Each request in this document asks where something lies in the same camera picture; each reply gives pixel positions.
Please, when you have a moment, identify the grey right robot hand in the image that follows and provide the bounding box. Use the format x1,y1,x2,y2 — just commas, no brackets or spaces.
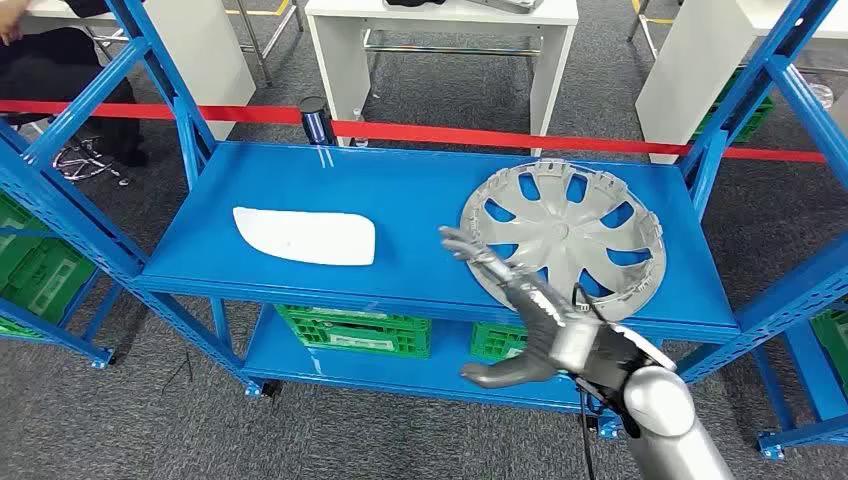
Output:
439,225,586,391

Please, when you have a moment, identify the silver plastic wheel cover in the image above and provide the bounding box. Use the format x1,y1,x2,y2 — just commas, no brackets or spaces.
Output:
458,158,668,323

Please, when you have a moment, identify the blue metal shelf rack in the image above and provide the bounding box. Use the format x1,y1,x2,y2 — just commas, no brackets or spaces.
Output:
755,311,848,463
0,0,848,440
0,192,125,370

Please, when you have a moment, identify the white plastic panel part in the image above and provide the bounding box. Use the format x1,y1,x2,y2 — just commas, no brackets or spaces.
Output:
232,206,377,268

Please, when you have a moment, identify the green plastic crate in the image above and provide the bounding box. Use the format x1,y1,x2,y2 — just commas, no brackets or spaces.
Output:
276,303,434,361
691,69,777,145
469,321,533,365
0,195,99,337
810,307,848,393

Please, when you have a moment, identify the red barrier tape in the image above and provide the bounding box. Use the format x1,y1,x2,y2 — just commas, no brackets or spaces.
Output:
0,99,828,166

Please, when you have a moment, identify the clear plastic bottle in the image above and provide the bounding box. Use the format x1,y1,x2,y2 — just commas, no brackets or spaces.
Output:
349,107,370,148

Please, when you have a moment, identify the white table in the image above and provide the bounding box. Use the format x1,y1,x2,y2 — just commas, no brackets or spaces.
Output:
633,0,848,166
303,0,580,159
18,0,258,142

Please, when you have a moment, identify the grey flat device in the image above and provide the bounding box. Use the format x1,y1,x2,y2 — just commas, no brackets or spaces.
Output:
485,0,546,15

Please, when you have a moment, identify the chrome chair base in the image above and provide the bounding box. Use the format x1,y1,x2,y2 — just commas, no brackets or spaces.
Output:
51,135,132,188

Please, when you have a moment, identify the person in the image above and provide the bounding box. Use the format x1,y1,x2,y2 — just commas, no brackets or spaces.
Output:
0,0,151,169

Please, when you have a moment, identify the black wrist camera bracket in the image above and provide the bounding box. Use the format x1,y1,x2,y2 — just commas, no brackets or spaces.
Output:
574,327,664,440

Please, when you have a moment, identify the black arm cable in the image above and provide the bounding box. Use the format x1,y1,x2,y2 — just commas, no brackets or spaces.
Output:
570,283,609,480

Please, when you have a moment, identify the black barrier post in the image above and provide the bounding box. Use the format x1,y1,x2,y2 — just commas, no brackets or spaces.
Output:
298,95,338,148

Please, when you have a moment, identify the thin black wire piece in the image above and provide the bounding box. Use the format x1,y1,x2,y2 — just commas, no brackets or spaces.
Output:
160,349,195,393

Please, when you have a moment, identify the steel tube frame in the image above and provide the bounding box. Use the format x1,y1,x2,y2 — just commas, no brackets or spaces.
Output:
223,0,306,89

